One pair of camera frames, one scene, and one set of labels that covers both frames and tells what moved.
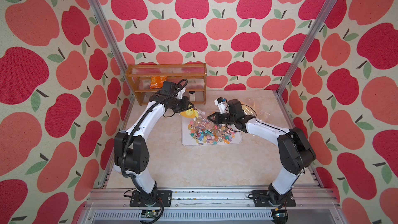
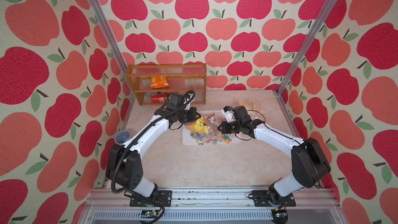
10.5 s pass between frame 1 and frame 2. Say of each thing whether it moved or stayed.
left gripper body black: moved
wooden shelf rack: stayed
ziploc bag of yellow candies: moved
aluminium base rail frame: stayed
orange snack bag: stayed
